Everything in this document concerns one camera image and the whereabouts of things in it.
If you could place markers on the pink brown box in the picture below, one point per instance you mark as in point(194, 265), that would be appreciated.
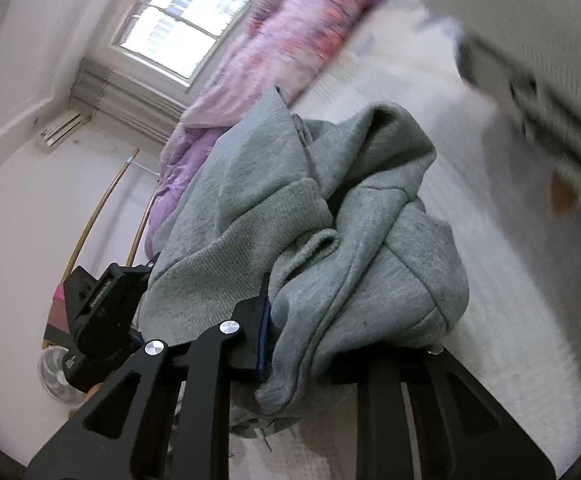
point(58, 310)

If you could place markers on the purple floral quilt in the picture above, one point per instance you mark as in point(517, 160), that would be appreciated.
point(290, 25)

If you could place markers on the white air conditioner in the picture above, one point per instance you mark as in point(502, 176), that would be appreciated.
point(60, 130)

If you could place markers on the white standing fan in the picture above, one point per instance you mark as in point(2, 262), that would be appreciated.
point(58, 375)

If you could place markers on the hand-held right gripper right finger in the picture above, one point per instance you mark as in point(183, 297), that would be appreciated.
point(385, 410)

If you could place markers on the window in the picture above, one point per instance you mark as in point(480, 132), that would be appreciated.
point(180, 25)

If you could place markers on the grey hoodie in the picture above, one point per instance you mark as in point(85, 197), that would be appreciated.
point(280, 200)

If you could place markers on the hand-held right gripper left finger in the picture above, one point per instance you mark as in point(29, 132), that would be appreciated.
point(264, 342)

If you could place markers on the person's left hand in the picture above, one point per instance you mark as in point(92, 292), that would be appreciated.
point(93, 391)

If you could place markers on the beige curtain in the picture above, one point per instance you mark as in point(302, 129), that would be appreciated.
point(125, 102)

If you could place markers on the golden bed rail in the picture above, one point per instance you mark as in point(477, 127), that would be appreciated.
point(143, 225)

